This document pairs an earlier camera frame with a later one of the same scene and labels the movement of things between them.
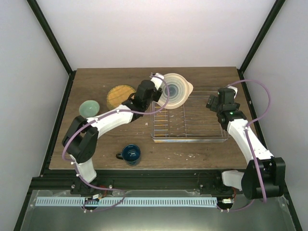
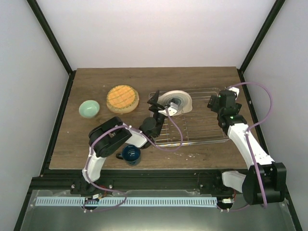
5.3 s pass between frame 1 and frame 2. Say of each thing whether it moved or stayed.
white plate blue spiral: moved
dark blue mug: stayed
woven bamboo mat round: stayed
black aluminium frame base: stayed
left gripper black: moved
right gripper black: stayed
